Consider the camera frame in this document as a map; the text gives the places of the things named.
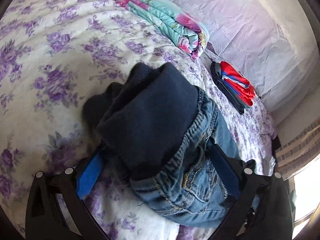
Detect blue denim jeans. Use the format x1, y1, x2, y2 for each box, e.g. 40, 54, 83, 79
82, 63, 241, 228

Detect beige striped curtain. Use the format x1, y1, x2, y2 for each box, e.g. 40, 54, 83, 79
276, 118, 319, 180

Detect red folded garment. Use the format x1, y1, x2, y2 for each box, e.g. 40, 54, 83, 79
220, 61, 255, 107

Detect dark folded garments stack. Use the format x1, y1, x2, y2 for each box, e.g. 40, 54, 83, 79
210, 61, 245, 115

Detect purple floral bedspread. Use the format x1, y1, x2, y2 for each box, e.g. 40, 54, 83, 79
1, 0, 274, 237

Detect teal pink floral folded blanket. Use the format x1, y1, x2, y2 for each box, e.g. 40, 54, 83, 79
117, 0, 209, 59

